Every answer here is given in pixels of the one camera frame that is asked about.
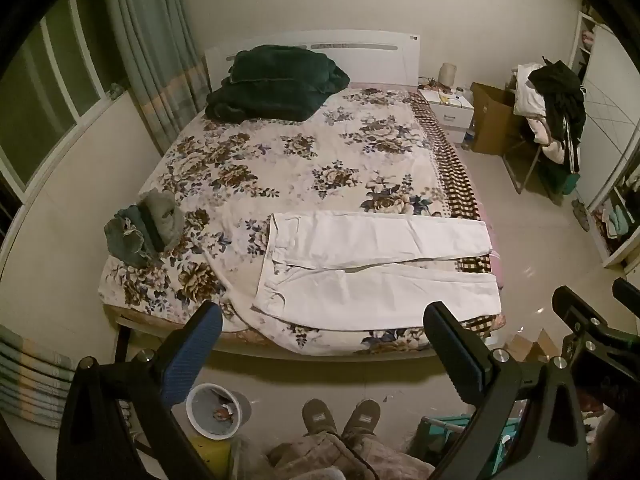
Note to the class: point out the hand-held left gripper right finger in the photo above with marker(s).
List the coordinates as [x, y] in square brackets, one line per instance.
[447, 355]

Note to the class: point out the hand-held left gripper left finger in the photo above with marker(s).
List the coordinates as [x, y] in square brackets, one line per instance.
[192, 355]

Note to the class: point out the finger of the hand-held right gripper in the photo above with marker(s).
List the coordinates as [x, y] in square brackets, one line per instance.
[572, 307]
[627, 291]

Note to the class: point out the white pants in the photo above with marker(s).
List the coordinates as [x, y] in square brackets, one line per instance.
[380, 245]

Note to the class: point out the cardboard scraps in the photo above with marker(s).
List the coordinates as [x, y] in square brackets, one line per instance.
[530, 347]

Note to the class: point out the white trash bin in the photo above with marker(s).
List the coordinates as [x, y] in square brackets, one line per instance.
[215, 412]

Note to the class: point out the teal folded cloth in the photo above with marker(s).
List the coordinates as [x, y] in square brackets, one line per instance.
[616, 220]

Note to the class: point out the teal crate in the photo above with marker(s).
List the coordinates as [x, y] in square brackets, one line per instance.
[445, 432]

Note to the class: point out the grey shoe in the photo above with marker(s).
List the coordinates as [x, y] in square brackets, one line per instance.
[581, 215]

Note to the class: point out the person's right slipper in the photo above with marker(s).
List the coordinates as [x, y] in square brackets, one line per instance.
[361, 416]

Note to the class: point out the person's slipper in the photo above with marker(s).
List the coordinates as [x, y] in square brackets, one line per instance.
[320, 417]
[361, 416]

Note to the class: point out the green box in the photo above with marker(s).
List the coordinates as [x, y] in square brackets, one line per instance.
[567, 182]

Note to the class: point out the grey green crumpled clothes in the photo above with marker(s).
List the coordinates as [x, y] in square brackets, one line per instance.
[125, 240]

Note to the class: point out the person's left slipper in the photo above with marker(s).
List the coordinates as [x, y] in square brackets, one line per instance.
[320, 417]

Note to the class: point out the grey green garment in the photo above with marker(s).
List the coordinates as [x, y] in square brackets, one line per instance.
[162, 215]

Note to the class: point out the metal chair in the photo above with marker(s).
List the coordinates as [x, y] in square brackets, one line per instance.
[525, 160]

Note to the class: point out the folded striped blanket stack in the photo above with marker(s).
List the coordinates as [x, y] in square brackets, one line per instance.
[30, 380]

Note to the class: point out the brown checked blanket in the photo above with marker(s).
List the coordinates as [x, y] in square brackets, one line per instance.
[452, 175]

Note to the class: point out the white wardrobe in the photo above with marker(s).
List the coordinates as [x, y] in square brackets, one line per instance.
[612, 100]

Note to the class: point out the plastic bottle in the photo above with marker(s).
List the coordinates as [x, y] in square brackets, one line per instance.
[468, 139]

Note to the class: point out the cardboard box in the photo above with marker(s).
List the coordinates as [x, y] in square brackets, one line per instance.
[492, 120]

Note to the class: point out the black garment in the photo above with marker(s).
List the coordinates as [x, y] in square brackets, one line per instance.
[562, 90]

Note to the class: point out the floral blanket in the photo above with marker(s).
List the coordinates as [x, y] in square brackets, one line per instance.
[300, 170]

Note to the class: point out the white nightstand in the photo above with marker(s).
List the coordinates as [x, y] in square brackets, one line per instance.
[450, 110]

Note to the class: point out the white table lamp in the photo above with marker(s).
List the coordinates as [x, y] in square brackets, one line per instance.
[448, 74]

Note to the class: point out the dark green blanket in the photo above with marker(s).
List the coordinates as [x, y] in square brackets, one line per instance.
[275, 85]

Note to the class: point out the white bed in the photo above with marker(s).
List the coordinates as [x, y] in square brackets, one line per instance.
[380, 65]

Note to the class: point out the window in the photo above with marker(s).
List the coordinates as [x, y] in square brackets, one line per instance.
[45, 95]

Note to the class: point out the green striped curtain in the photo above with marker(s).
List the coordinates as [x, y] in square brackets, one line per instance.
[150, 50]

